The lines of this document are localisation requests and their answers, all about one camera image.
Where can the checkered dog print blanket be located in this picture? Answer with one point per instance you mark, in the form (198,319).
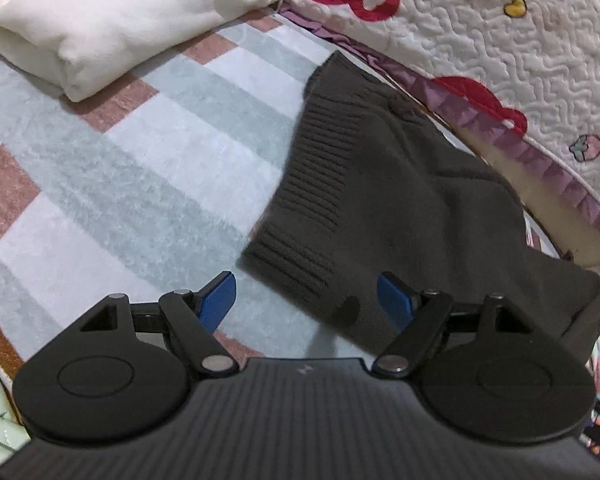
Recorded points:
(158,183)

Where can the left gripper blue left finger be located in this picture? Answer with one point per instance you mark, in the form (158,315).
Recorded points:
(209,304)

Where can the white folded garment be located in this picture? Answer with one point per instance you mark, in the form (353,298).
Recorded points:
(81,46)

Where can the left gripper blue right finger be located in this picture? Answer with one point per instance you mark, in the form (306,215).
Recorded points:
(407,308)

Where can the white quilt with red bears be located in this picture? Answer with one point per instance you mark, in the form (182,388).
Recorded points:
(525,74)

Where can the dark brown knit sweater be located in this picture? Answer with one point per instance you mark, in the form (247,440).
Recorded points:
(372,186)

